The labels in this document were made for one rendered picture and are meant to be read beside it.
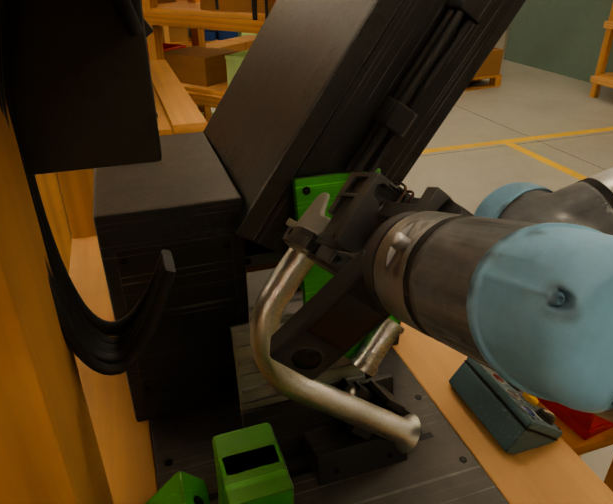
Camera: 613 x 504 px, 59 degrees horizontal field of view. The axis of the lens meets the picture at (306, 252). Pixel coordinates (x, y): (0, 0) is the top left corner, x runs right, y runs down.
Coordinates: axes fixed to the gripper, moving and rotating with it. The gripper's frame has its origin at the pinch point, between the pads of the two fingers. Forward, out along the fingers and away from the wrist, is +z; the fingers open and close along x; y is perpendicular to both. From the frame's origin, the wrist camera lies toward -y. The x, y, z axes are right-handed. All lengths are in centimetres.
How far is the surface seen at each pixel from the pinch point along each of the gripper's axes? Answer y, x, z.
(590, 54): 444, -375, 519
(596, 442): 1, -67, 14
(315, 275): -1.1, -7.4, 12.6
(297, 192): 6.2, 0.7, 11.8
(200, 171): 2.9, 9.9, 27.1
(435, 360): -1.7, -40.1, 26.4
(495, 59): 356, -268, 527
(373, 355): -5.7, -19.0, 9.9
